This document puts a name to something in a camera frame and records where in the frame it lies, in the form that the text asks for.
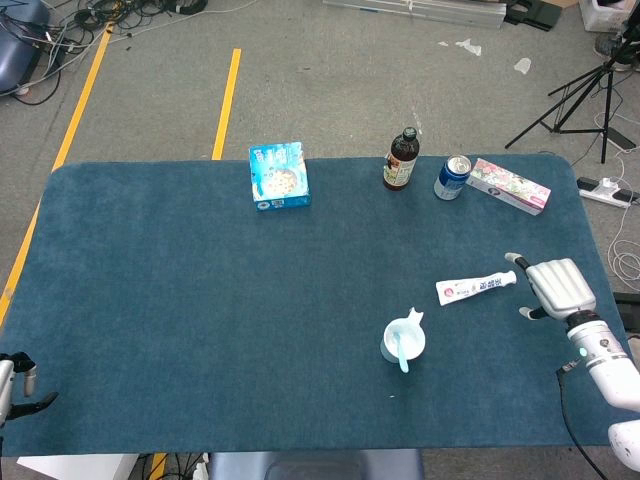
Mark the dark blue machine base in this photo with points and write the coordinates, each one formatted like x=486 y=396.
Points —
x=15 y=55

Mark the blue snack box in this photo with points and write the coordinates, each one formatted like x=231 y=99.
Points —
x=280 y=175

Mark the black tripod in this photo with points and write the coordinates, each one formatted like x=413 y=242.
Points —
x=607 y=75

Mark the brown tea bottle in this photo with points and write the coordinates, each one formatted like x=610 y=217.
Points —
x=398 y=165

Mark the blue table mat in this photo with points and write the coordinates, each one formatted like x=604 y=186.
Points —
x=200 y=300

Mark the white plastic basket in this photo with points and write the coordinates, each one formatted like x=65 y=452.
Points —
x=600 y=15

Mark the silver aluminium rails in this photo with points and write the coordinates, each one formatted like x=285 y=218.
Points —
x=425 y=10

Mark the floral long box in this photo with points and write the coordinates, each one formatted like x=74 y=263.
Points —
x=510 y=187

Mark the white power strip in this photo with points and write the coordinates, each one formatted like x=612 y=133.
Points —
x=600 y=192

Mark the white box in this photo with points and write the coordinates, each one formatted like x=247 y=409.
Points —
x=75 y=467

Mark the bystander person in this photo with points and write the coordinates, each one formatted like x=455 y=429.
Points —
x=607 y=47

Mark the blue grey robot torso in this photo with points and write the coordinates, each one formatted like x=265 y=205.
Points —
x=315 y=465

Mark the white cup with ears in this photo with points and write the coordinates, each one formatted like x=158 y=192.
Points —
x=415 y=345

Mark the black equipment block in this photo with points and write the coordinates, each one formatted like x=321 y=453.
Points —
x=627 y=300

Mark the black stand base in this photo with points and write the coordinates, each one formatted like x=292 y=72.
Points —
x=535 y=15

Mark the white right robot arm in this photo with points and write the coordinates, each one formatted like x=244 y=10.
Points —
x=610 y=370

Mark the light blue toothbrush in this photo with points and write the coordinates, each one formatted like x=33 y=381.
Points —
x=402 y=357

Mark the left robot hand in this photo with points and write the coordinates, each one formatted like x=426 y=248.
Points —
x=7 y=385

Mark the white floral toothpaste tube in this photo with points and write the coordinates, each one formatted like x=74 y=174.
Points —
x=470 y=288

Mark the white paper scrap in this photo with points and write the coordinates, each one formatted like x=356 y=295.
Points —
x=522 y=65
x=470 y=46

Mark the blue soda can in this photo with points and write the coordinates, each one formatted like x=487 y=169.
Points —
x=450 y=182

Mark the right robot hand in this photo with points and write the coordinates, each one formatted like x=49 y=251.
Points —
x=562 y=287

